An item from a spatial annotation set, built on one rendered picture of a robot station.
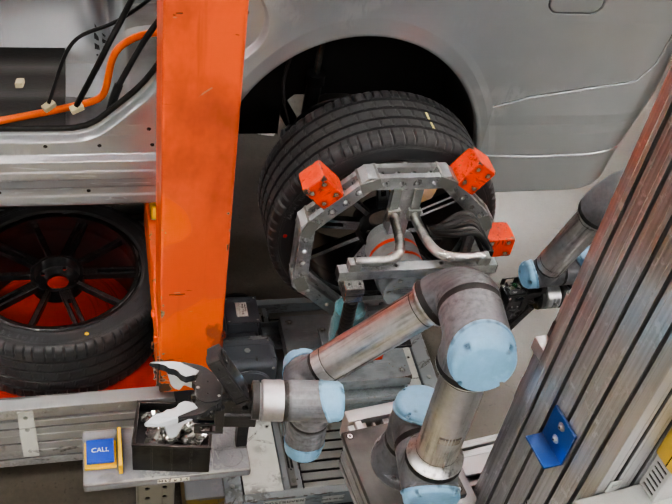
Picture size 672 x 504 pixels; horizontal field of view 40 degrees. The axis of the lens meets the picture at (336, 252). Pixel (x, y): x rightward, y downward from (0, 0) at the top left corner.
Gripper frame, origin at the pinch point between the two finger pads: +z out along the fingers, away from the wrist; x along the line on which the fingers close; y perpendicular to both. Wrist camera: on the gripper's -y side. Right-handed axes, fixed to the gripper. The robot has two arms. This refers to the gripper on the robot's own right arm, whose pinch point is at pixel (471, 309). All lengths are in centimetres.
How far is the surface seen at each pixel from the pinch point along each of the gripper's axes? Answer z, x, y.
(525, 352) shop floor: -63, -46, -83
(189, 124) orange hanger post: 75, -9, 59
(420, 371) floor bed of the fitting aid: -15, -38, -75
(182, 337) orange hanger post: 75, -10, -8
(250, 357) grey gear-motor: 51, -28, -42
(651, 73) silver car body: -72, -53, 36
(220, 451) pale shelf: 67, 6, -38
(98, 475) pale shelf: 99, 8, -38
